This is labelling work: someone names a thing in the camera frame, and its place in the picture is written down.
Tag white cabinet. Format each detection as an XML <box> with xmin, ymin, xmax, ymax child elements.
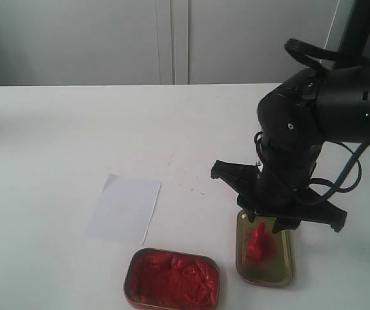
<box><xmin>0</xmin><ymin>1</ymin><xmax>338</xmax><ymax>86</ymax></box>

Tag red stamp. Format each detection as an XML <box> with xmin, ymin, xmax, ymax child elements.
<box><xmin>246</xmin><ymin>222</ymin><xmax>272</xmax><ymax>262</ymax></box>

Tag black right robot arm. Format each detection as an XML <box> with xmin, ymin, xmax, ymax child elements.
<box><xmin>211</xmin><ymin>38</ymin><xmax>370</xmax><ymax>233</ymax></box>

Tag red ink tin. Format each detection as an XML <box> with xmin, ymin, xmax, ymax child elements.
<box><xmin>123</xmin><ymin>248</ymin><xmax>220</xmax><ymax>309</ymax></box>

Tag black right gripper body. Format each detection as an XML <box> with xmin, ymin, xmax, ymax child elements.
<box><xmin>211</xmin><ymin>147</ymin><xmax>347</xmax><ymax>233</ymax></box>

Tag gold tin lid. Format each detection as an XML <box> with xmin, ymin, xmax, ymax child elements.
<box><xmin>236</xmin><ymin>210</ymin><xmax>295</xmax><ymax>288</ymax></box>

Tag white paper sheet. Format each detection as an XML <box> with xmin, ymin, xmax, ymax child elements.
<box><xmin>86</xmin><ymin>174</ymin><xmax>161</xmax><ymax>245</ymax></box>

